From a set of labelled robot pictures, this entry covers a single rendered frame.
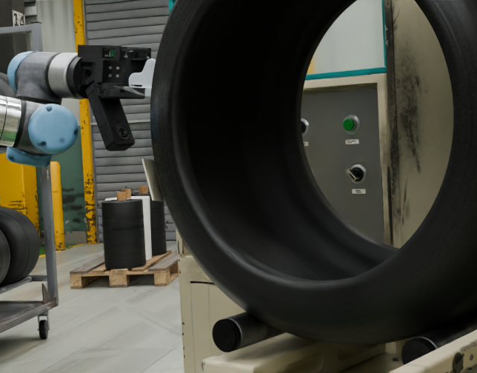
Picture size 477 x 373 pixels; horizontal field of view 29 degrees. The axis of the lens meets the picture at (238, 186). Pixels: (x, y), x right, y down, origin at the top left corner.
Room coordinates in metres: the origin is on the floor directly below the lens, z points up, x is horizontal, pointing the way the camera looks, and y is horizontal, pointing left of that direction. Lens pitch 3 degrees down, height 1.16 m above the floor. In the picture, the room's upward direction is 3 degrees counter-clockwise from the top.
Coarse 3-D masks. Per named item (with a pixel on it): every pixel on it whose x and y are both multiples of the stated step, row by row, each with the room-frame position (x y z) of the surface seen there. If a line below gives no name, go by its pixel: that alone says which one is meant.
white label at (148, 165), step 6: (144, 162) 1.28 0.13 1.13; (150, 162) 1.31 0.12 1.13; (144, 168) 1.28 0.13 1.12; (150, 168) 1.30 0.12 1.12; (150, 174) 1.29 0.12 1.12; (156, 174) 1.32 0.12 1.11; (150, 180) 1.29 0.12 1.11; (156, 180) 1.31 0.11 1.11; (150, 186) 1.28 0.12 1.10; (156, 186) 1.30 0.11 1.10; (150, 192) 1.28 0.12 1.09; (156, 192) 1.29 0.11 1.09; (156, 198) 1.29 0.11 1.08; (162, 198) 1.31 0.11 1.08
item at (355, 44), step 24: (168, 0) 2.12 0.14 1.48; (360, 0) 1.83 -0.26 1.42; (336, 24) 1.86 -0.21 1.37; (360, 24) 1.83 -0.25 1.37; (384, 24) 1.79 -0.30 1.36; (336, 48) 1.86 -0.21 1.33; (360, 48) 1.83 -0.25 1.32; (384, 48) 1.79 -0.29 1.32; (312, 72) 1.90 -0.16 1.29; (336, 72) 1.85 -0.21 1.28; (360, 72) 1.82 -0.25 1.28; (384, 72) 1.79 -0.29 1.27
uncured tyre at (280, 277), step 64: (192, 0) 1.22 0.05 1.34; (256, 0) 1.40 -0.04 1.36; (320, 0) 1.42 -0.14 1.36; (448, 0) 1.00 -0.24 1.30; (192, 64) 1.25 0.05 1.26; (256, 64) 1.47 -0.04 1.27; (448, 64) 1.00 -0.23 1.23; (192, 128) 1.38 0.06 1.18; (256, 128) 1.48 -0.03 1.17; (192, 192) 1.24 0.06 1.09; (256, 192) 1.46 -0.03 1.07; (320, 192) 1.46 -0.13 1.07; (448, 192) 1.01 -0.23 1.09; (256, 256) 1.36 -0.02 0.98; (320, 256) 1.42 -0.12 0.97; (384, 256) 1.37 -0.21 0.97; (448, 256) 1.01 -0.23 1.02; (320, 320) 1.12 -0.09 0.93; (384, 320) 1.08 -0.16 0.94; (448, 320) 1.09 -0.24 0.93
